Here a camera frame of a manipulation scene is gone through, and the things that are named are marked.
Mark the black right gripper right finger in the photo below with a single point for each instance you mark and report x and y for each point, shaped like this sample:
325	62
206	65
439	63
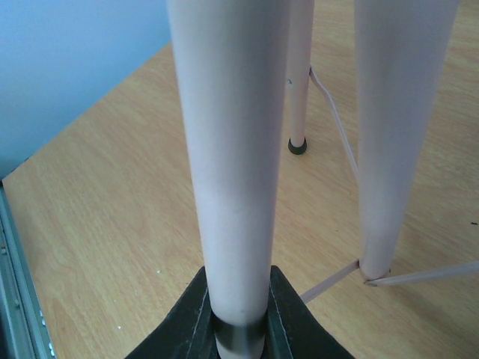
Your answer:
291	329

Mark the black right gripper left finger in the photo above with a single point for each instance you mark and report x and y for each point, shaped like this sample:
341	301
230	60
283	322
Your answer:
186	331

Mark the pink music stand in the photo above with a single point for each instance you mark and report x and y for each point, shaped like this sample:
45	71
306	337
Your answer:
236	62

